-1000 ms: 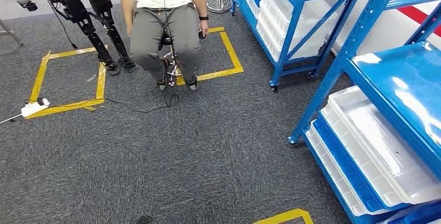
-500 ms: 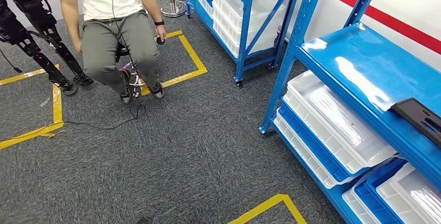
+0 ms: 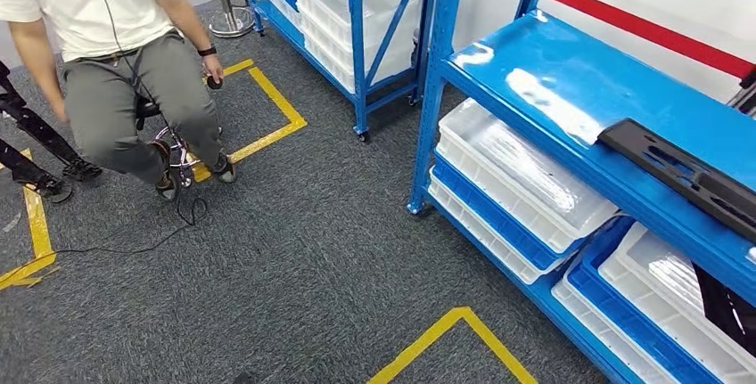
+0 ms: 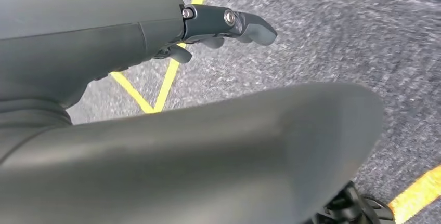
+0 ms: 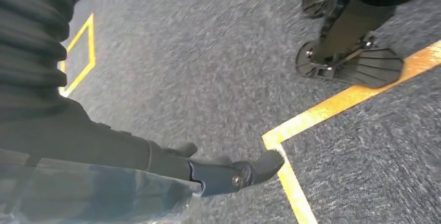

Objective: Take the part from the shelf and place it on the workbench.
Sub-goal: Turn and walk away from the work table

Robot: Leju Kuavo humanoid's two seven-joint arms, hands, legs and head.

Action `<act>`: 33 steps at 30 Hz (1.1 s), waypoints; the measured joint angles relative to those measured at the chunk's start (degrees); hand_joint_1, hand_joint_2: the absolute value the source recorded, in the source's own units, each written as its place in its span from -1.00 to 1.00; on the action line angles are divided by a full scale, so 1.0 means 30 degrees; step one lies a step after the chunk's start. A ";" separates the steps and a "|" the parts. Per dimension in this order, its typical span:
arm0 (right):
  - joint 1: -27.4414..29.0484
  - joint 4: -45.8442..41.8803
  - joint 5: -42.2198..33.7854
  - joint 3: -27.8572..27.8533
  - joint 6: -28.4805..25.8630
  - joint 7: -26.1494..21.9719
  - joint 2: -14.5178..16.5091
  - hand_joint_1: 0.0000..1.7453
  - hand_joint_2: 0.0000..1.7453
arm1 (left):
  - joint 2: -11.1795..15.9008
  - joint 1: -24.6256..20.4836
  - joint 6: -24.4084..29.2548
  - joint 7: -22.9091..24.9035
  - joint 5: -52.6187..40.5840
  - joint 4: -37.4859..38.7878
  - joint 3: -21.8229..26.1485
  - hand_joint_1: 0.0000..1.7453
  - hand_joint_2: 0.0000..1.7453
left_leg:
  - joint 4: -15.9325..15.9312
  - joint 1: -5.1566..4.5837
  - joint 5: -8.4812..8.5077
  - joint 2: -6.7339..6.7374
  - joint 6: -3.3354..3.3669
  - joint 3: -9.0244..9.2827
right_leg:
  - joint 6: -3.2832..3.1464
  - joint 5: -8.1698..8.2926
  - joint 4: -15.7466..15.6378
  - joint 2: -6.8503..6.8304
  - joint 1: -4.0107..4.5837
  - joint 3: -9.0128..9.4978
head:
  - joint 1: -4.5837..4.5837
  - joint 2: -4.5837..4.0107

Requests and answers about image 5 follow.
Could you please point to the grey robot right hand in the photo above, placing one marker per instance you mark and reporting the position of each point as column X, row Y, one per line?
column 103, row 153

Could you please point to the robot right leg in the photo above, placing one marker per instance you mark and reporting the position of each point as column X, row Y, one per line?
column 351, row 26

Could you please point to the black robot left foot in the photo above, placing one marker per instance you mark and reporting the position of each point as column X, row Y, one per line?
column 315, row 0

